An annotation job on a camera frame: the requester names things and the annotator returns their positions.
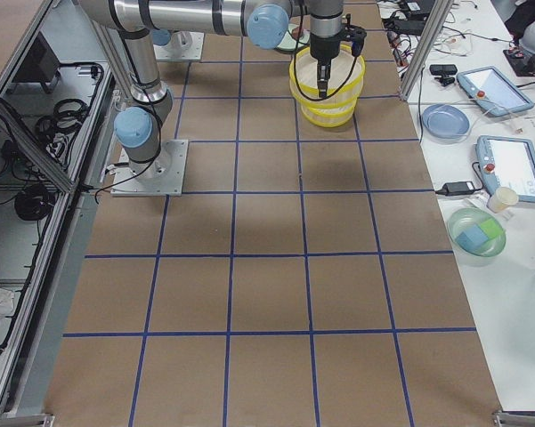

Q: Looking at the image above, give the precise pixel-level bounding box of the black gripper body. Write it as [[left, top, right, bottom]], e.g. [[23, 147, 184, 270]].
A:
[[310, 37, 341, 80]]

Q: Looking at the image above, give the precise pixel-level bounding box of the yellow rimmed bamboo steamer tray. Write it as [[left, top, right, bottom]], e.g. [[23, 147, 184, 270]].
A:
[[288, 43, 367, 104]]

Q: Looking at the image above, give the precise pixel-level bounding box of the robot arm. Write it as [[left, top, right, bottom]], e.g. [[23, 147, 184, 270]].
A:
[[80, 1, 344, 125]]

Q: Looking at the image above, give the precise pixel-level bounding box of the pale green plate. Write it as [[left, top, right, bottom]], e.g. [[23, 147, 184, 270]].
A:
[[274, 23, 310, 54]]

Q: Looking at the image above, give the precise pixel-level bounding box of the black phone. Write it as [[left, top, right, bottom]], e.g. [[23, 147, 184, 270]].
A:
[[429, 64, 458, 77]]

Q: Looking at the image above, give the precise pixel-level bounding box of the blue plate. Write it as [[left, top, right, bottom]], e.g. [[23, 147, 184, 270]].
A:
[[421, 104, 470, 141]]

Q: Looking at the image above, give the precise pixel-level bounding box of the teach pendant far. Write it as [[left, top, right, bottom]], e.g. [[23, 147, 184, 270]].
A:
[[456, 66, 534, 117]]

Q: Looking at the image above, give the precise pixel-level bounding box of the teach pendant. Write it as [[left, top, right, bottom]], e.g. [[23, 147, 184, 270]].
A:
[[456, 66, 534, 117], [475, 135, 535, 203]]

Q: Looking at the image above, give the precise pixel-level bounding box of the black power adapter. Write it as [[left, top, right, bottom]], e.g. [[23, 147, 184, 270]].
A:
[[440, 181, 482, 197]]

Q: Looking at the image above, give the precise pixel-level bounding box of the teach pendant near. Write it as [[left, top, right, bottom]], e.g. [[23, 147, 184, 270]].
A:
[[475, 135, 535, 203]]

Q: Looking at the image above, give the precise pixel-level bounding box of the paper cup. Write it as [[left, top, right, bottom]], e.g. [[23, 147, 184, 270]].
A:
[[487, 187, 519, 214]]

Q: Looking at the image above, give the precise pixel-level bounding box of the green bowl with sponges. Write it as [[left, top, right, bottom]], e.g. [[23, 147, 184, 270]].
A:
[[447, 207, 507, 266]]

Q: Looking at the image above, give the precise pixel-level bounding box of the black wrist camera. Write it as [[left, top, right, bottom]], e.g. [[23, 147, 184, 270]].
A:
[[342, 25, 367, 58]]

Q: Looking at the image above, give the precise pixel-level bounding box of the aluminium frame post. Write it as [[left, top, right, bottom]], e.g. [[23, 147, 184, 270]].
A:
[[399, 0, 453, 101]]

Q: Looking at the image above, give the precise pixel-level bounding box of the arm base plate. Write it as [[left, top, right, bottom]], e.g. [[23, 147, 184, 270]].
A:
[[110, 140, 189, 197], [151, 30, 205, 62]]

